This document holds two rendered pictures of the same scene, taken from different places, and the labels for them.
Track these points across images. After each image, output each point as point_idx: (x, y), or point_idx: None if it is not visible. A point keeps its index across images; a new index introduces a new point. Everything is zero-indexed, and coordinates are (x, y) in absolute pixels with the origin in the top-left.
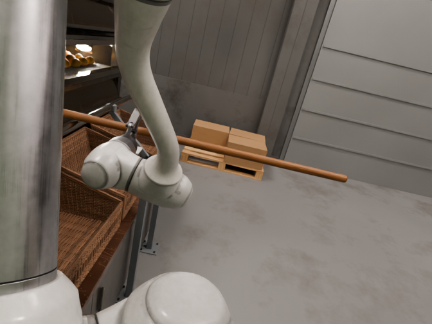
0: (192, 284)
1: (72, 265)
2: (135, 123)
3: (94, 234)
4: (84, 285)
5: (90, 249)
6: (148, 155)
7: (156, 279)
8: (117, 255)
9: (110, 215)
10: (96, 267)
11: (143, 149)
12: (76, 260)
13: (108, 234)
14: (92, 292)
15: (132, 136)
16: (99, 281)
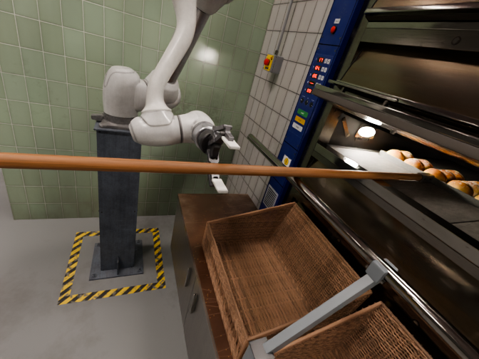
0: (122, 68)
1: (210, 230)
2: (215, 128)
3: (222, 262)
4: (204, 266)
5: (216, 258)
6: (266, 345)
7: (132, 72)
8: (209, 345)
9: (234, 298)
10: (209, 284)
11: (280, 333)
12: (212, 234)
13: (226, 315)
14: (194, 267)
15: (211, 137)
16: (197, 278)
